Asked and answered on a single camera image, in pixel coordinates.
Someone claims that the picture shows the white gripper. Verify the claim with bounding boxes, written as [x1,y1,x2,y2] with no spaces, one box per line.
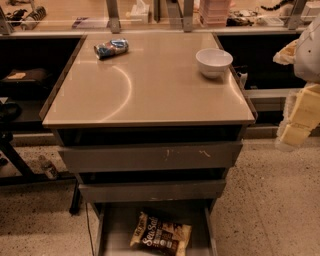
[273,40,320,152]

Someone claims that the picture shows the brown sea salt chip bag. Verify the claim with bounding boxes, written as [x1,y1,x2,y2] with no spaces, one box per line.
[130,212,192,256]

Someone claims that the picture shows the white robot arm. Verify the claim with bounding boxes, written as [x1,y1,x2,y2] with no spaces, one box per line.
[273,15,320,151]

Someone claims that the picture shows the grey top drawer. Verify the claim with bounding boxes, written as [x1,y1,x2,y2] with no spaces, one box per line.
[59,141,242,173]

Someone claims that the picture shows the grey drawer cabinet with counter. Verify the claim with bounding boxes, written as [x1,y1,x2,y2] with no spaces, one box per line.
[39,31,259,256]

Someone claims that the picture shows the grey middle drawer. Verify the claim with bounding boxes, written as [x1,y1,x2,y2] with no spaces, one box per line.
[79,180,226,203]

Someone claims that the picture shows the grey open bottom drawer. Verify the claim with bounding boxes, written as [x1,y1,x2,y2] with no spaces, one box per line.
[95,200,218,256]

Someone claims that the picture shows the white ceramic bowl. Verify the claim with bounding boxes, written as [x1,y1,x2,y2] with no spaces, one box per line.
[196,48,233,78]

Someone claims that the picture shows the pink stacked trays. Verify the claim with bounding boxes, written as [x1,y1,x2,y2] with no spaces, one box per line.
[199,0,231,27]

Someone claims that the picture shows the white tissue box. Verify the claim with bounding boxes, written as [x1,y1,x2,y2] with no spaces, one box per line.
[130,0,150,24]

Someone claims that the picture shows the crushed blue soda can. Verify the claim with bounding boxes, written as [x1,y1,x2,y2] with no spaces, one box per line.
[94,39,129,60]

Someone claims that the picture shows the black metal table leg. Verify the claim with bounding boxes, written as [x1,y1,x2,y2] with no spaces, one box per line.
[0,133,81,215]

